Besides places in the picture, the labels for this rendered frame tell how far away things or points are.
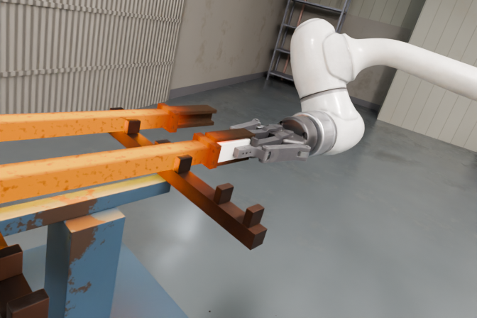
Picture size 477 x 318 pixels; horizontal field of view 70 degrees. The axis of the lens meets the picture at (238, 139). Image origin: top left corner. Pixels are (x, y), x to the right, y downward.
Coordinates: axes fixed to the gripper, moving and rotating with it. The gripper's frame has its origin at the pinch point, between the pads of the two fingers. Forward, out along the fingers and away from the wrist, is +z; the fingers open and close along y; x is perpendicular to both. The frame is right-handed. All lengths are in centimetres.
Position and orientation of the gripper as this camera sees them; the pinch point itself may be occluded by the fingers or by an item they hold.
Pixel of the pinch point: (226, 147)
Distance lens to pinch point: 51.0
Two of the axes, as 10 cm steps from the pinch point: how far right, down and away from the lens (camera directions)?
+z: -6.8, 1.0, -7.3
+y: -6.9, -4.1, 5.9
